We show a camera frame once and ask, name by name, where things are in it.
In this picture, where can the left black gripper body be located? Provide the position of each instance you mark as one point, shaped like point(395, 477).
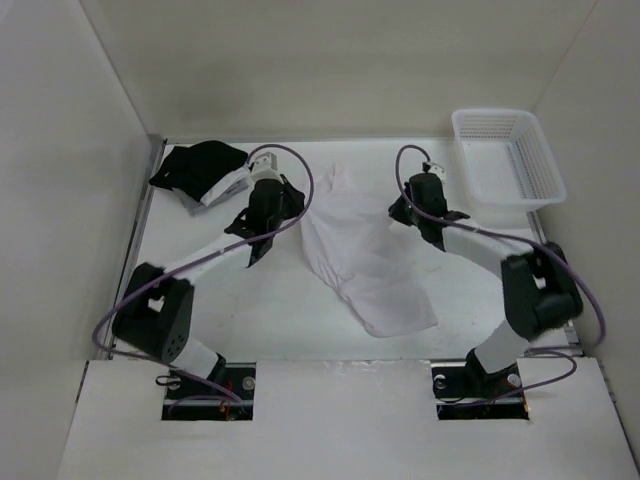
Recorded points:
point(289, 209)

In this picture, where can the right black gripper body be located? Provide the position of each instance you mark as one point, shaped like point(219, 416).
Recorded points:
point(406, 213)

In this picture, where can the white tank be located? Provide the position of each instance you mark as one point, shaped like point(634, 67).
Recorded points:
point(229, 186)
point(348, 243)

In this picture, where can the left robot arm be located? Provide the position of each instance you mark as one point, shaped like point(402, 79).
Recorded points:
point(156, 316)

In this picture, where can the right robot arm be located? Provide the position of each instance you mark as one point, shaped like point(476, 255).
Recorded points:
point(539, 290)

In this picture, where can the white folded tank top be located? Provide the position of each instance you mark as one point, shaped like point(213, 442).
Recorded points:
point(229, 186)

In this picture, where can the grey folded tank top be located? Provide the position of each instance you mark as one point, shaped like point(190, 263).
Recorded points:
point(195, 208)

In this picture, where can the black folded tank top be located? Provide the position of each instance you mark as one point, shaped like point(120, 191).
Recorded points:
point(195, 169)

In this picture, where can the white plastic basket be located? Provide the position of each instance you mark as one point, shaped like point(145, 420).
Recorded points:
point(505, 161)

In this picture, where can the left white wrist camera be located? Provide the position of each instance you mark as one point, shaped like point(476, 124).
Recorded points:
point(263, 166)

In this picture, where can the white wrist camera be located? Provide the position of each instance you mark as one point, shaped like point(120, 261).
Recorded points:
point(263, 166)
point(435, 169)

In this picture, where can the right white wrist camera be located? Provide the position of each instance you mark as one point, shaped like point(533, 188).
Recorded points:
point(435, 169)

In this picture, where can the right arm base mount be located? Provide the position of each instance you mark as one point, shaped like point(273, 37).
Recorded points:
point(459, 397)

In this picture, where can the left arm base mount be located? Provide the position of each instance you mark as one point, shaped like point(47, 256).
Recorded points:
point(189, 400)

